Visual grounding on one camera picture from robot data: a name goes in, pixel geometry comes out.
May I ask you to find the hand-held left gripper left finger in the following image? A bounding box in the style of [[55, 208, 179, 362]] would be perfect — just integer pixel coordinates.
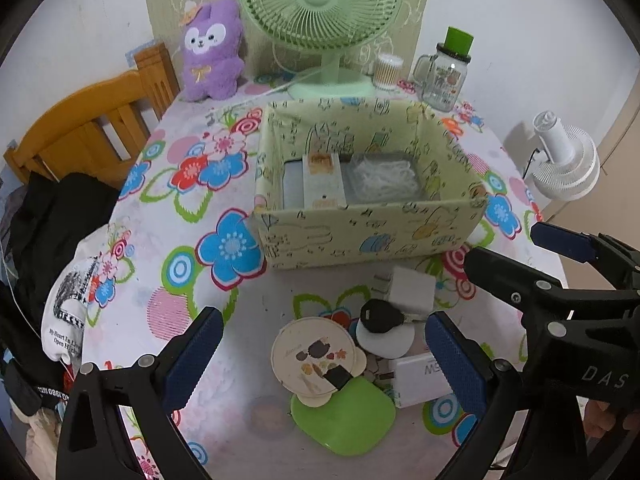
[[56, 306, 225, 480]]

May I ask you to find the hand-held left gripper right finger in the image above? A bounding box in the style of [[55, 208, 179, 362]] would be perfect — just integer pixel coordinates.
[[424, 310, 588, 480]]

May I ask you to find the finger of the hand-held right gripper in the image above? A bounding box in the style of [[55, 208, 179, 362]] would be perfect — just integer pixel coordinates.
[[462, 246, 571, 329], [530, 221, 640, 291]]

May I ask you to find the white round pad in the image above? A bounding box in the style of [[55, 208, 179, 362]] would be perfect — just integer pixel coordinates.
[[355, 317, 417, 359]]

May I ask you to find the white cube charger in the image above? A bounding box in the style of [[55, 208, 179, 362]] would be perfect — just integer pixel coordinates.
[[374, 266, 437, 317]]

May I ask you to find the black car key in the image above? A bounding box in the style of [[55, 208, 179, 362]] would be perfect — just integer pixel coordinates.
[[360, 299, 426, 335]]

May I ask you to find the beige round mirror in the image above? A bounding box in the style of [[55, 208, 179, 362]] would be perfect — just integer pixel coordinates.
[[270, 316, 367, 408]]

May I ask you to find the green patterned storage box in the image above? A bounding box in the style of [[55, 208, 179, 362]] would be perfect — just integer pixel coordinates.
[[252, 97, 488, 272]]

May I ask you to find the person's right hand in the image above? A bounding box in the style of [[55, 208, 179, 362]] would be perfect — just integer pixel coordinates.
[[582, 399, 640, 441]]

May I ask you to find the white clip fan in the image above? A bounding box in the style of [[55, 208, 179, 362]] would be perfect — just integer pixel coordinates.
[[520, 110, 601, 202]]

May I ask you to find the white printed cloth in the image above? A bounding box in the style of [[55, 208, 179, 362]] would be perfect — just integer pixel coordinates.
[[41, 225, 127, 367]]

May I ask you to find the black clothing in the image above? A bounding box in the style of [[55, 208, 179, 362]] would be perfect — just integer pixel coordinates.
[[0, 172, 121, 416]]

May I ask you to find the white carton with orange print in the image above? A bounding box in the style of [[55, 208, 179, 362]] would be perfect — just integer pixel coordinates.
[[301, 152, 348, 209]]

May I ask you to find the glass mug jar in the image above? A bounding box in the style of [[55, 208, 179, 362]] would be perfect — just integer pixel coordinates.
[[411, 26, 475, 112]]

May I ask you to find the cotton swab container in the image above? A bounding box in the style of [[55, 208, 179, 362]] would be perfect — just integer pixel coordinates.
[[372, 52, 405, 92]]

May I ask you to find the wooden chair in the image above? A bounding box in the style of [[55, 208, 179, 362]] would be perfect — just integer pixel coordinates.
[[134, 42, 181, 122], [4, 70, 152, 187]]

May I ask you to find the purple plush toy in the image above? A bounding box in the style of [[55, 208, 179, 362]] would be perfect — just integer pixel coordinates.
[[177, 0, 247, 102]]

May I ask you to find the black fan cable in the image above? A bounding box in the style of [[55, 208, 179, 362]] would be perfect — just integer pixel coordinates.
[[522, 146, 545, 179]]

